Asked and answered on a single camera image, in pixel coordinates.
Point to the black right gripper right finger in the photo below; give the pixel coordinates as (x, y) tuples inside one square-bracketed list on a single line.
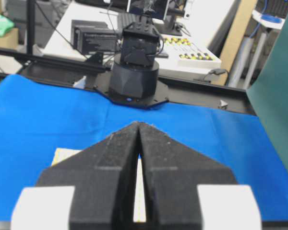
[(186, 190)]

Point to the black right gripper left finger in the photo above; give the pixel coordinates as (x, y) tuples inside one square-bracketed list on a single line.
[(86, 191)]

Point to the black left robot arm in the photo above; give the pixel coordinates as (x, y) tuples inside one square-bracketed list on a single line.
[(133, 79)]

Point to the blue table cloth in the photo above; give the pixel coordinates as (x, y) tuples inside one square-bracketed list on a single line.
[(36, 119)]

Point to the dark green backdrop sheet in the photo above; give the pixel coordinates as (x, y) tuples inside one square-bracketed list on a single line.
[(269, 95)]

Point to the white screwdriver set tray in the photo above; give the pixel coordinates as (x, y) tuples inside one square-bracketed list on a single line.
[(185, 52)]

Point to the black equipment box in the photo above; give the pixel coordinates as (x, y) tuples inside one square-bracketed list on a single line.
[(89, 37)]

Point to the cardboard box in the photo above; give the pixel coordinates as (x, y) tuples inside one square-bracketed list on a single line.
[(10, 39)]

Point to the white background desk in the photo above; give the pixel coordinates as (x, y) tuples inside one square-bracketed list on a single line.
[(208, 25)]

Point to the computer monitor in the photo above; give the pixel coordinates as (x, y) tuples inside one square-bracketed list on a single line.
[(156, 9)]

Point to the black aluminium frame rail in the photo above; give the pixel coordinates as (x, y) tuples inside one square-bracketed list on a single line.
[(63, 72)]

